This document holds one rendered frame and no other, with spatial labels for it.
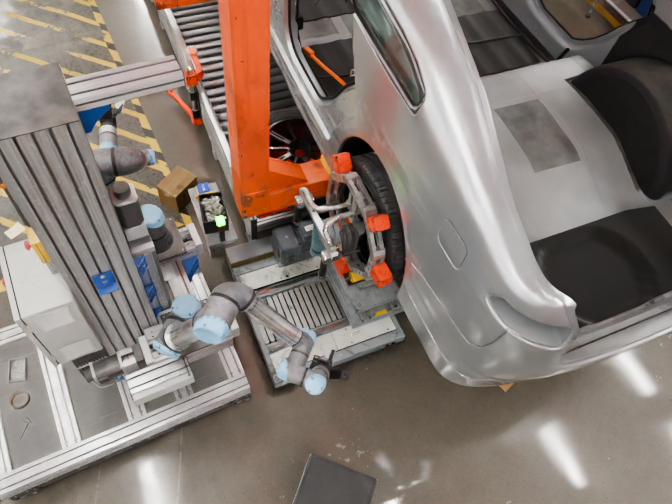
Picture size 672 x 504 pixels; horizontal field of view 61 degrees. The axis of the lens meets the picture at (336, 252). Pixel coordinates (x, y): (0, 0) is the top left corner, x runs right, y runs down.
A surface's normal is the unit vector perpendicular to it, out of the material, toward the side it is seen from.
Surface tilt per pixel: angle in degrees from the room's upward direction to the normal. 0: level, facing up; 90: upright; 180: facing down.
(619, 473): 0
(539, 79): 6
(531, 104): 6
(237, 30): 90
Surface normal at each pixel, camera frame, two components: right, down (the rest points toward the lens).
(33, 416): 0.11, -0.52
